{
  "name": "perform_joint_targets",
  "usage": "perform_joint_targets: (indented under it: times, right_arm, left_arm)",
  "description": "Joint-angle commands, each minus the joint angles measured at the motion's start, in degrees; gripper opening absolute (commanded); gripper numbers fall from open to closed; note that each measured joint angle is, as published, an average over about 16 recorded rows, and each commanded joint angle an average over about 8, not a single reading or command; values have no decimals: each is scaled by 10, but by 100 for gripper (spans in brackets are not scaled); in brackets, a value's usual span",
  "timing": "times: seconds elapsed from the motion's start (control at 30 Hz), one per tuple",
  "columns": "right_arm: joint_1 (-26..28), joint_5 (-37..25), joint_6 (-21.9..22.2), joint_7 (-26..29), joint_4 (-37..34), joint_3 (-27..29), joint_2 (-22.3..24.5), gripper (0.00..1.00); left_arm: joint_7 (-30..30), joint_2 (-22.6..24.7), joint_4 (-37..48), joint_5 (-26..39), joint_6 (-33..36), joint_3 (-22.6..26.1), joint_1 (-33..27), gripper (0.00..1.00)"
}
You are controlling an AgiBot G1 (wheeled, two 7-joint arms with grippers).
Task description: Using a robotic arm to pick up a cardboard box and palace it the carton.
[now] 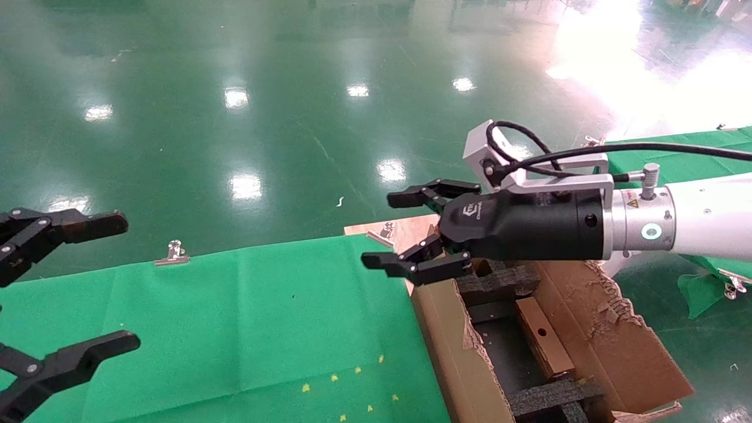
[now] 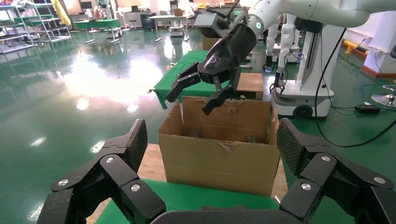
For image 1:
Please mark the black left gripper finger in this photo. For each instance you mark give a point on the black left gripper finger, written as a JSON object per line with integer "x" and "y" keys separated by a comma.
{"x": 88, "y": 225}
{"x": 70, "y": 362}

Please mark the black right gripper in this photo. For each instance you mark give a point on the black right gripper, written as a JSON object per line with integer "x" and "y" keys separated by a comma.
{"x": 529, "y": 229}

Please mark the small cardboard box with hole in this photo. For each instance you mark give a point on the small cardboard box with hole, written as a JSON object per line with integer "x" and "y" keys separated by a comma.
{"x": 552, "y": 358}

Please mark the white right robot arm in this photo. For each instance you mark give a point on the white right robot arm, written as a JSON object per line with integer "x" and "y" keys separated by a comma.
{"x": 711, "y": 217}

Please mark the dark carton bottom pad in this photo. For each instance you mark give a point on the dark carton bottom pad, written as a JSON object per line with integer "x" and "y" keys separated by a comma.
{"x": 499, "y": 352}

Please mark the large open cardboard carton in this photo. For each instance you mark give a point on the large open cardboard carton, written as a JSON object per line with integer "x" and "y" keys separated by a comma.
{"x": 623, "y": 352}

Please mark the metal binder clip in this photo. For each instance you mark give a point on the metal binder clip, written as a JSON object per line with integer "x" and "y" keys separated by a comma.
{"x": 725, "y": 127}
{"x": 593, "y": 141}
{"x": 382, "y": 233}
{"x": 171, "y": 254}
{"x": 731, "y": 285}

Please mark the large green tablecloth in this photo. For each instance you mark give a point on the large green tablecloth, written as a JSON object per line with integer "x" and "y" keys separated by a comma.
{"x": 235, "y": 323}

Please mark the white table leg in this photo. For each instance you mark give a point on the white table leg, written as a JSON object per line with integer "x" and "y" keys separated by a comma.
{"x": 611, "y": 267}

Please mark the green tablecloth with hanging corner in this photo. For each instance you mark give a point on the green tablecloth with hanging corner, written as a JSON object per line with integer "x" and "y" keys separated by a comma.
{"x": 687, "y": 166}

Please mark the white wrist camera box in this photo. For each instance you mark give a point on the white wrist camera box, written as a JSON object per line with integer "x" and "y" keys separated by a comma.
{"x": 479, "y": 147}

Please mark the grey camera mounting bracket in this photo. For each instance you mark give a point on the grey camera mounting bracket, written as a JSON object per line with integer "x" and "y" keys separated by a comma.
{"x": 581, "y": 183}

